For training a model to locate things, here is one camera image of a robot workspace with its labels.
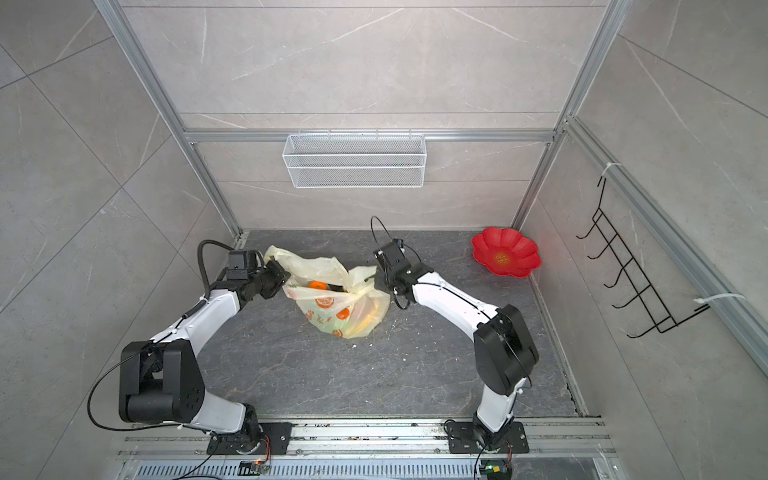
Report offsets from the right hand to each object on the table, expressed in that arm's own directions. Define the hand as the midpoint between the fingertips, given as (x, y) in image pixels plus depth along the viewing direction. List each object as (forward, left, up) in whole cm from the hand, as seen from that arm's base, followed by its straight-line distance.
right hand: (384, 275), depth 90 cm
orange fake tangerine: (+2, +23, -7) cm, 24 cm away
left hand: (+3, +28, +2) cm, 29 cm away
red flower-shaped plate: (+21, -48, -15) cm, 54 cm away
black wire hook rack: (-25, -57, +18) cm, 65 cm away
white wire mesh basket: (+37, +10, +17) cm, 42 cm away
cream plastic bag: (-7, +17, -1) cm, 18 cm away
